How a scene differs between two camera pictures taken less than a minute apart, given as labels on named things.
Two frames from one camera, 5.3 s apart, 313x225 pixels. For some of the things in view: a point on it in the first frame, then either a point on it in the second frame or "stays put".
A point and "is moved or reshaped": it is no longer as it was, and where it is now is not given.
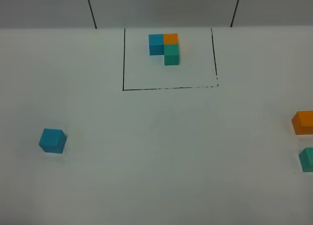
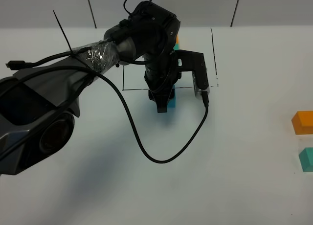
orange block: [302, 123] stays put
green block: [306, 158] stays put
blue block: [53, 140] is moved or reshaped
